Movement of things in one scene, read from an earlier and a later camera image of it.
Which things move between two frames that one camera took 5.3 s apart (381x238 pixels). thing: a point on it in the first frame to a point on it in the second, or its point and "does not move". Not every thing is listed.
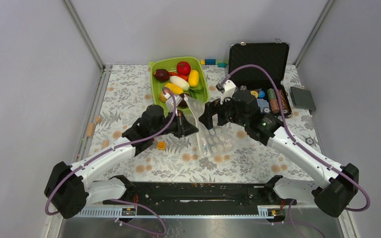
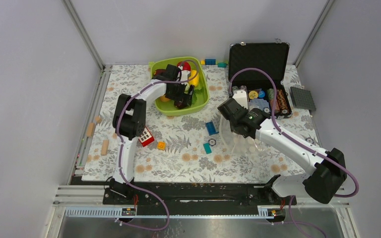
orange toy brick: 161,145 does not move
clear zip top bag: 219,141 to 236,143
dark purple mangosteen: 183,103 does not move
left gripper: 184,128 to 182,97
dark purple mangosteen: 161,75 does not move
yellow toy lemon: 193,78 does not move
